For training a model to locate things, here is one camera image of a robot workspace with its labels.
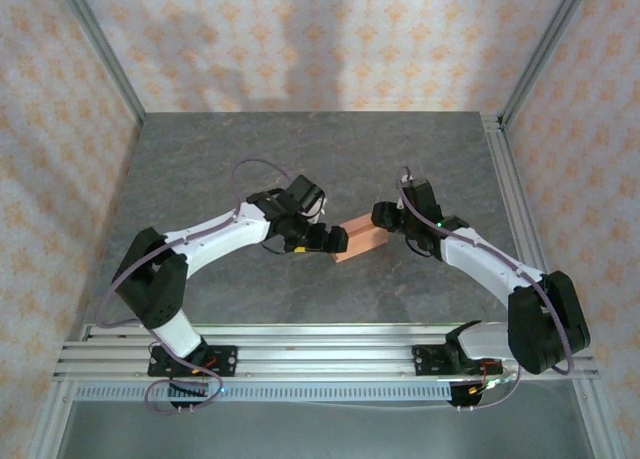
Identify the orange paper box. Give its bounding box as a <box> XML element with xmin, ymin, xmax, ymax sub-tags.
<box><xmin>330</xmin><ymin>213</ymin><xmax>390</xmax><ymax>265</ymax></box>

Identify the small green circuit board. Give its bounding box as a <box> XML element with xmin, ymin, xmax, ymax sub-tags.
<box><xmin>479</xmin><ymin>371</ymin><xmax>516</xmax><ymax>393</ymax></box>

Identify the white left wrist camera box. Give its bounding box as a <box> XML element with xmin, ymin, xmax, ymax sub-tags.
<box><xmin>310</xmin><ymin>193</ymin><xmax>330</xmax><ymax>226</ymax></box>

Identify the aluminium side rail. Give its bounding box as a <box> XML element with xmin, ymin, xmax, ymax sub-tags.
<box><xmin>481</xmin><ymin>114</ymin><xmax>571</xmax><ymax>340</ymax></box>

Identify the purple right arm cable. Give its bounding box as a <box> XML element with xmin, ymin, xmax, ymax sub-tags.
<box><xmin>396</xmin><ymin>166</ymin><xmax>576</xmax><ymax>413</ymax></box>

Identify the aluminium mounting rail frame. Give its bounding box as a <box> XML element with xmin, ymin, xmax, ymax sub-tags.
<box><xmin>52</xmin><ymin>322</ymin><xmax>600</xmax><ymax>381</ymax></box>

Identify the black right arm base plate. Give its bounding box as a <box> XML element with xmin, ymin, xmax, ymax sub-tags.
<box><xmin>410</xmin><ymin>343</ymin><xmax>504</xmax><ymax>378</ymax></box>

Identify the grey slotted cable duct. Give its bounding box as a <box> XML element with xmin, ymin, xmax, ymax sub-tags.
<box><xmin>73</xmin><ymin>382</ymin><xmax>454</xmax><ymax>404</ymax></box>

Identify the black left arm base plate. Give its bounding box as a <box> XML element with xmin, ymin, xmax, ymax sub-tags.
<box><xmin>147</xmin><ymin>344</ymin><xmax>239</xmax><ymax>379</ymax></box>

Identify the black cable bracket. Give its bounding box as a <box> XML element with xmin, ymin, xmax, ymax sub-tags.
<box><xmin>168</xmin><ymin>381</ymin><xmax>211</xmax><ymax>411</ymax></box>
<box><xmin>446</xmin><ymin>381</ymin><xmax>481</xmax><ymax>411</ymax></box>

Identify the aluminium frame post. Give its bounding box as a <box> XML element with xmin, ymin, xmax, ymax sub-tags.
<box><xmin>497</xmin><ymin>0</ymin><xmax>596</xmax><ymax>130</ymax></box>
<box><xmin>52</xmin><ymin>0</ymin><xmax>148</xmax><ymax>126</ymax></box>

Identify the aluminium frame leg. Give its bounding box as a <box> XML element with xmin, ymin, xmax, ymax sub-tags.
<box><xmin>29</xmin><ymin>378</ymin><xmax>76</xmax><ymax>459</ymax></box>
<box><xmin>569</xmin><ymin>378</ymin><xmax>619</xmax><ymax>459</ymax></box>

